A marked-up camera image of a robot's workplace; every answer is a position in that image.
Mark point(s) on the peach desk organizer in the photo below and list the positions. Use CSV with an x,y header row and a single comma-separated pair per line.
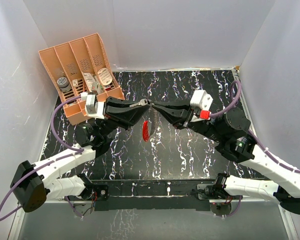
x,y
73,58

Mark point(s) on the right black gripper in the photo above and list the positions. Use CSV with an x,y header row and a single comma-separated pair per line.
x,y
180,116

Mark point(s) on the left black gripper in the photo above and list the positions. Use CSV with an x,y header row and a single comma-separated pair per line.
x,y
120,111

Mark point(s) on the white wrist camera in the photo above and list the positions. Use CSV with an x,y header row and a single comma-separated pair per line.
x,y
93,107
201,99

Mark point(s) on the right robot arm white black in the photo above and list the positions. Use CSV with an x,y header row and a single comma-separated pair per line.
x,y
230,129

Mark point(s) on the red keyring with keys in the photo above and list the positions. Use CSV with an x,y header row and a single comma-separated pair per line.
x,y
150,125

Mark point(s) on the small red-white box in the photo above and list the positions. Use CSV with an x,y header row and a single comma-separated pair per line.
x,y
77,83

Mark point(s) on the oval white tin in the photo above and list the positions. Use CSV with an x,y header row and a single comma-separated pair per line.
x,y
105,77

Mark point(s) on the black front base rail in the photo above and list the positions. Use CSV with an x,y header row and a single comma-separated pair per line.
x,y
177,194

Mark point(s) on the aluminium frame rail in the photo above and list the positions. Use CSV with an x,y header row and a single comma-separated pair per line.
x,y
245,219

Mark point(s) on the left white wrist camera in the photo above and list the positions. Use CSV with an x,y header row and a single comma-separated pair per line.
x,y
93,107

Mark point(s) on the white small boxes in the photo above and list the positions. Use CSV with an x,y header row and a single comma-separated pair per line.
x,y
93,85

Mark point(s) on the grey round jar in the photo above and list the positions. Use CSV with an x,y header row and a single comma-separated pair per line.
x,y
64,84

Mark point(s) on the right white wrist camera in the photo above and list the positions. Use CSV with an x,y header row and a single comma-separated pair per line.
x,y
201,99

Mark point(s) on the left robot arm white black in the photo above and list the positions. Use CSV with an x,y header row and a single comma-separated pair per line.
x,y
35,183

